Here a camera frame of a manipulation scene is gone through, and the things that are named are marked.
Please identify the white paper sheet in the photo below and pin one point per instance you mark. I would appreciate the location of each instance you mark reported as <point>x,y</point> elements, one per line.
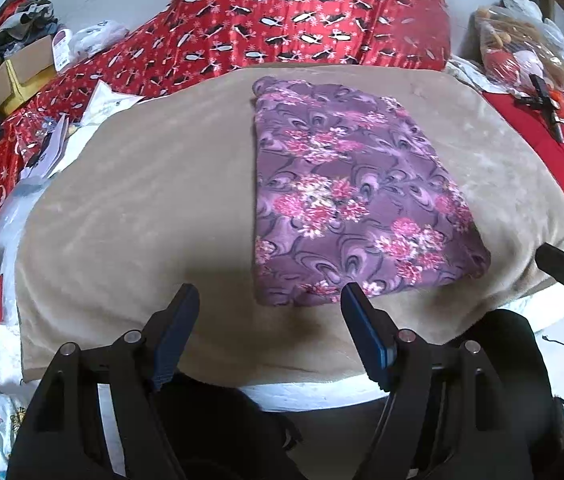
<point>104,103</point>

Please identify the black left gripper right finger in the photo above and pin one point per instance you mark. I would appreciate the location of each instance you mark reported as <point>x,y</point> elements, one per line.
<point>444,417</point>

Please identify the plastic bag of plush toys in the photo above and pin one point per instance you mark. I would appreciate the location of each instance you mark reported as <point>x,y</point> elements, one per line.
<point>516,42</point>

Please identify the purple floral cloth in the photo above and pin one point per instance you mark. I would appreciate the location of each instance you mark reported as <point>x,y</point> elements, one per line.
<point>350,190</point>

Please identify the brown cardboard box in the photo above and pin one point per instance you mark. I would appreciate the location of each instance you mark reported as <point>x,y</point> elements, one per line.
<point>24,73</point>

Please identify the black tripod stand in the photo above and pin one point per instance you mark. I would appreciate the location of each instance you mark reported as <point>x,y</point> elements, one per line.
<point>540,101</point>

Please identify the red cushion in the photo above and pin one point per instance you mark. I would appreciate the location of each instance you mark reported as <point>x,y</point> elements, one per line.
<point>532,128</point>

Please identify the red penguin print quilt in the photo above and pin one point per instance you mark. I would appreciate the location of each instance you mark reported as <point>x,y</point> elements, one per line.
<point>195,40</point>

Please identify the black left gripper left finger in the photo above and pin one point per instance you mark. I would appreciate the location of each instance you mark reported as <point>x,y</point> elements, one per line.
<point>62,436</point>

